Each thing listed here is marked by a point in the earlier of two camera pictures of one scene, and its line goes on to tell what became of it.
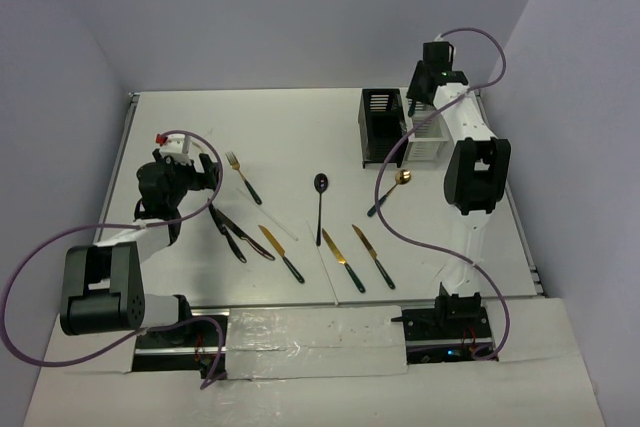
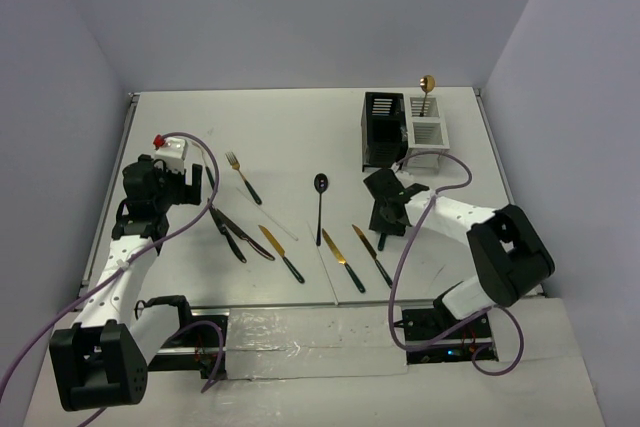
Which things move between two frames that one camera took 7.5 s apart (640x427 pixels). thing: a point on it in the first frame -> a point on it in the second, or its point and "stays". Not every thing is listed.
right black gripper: [414, 91] -> [378, 223]
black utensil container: [381, 126] stays
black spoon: [321, 181] stays
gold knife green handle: [342, 260] stays
